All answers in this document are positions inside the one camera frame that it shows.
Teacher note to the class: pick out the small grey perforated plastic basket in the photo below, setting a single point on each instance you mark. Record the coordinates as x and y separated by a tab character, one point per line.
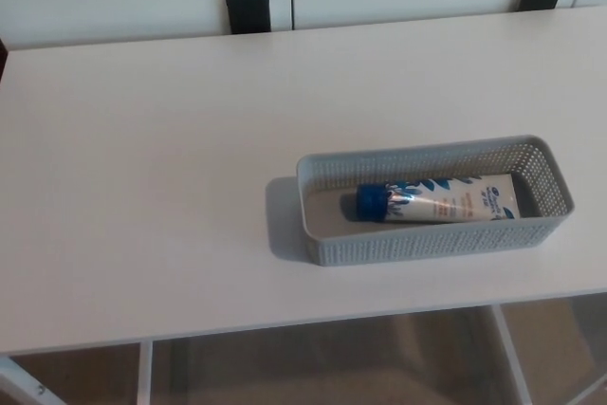
417	241

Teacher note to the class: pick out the white shampoo tube blue cap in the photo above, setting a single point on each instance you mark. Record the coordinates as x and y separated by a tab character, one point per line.
455	198

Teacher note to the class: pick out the white table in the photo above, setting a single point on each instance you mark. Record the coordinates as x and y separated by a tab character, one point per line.
142	187

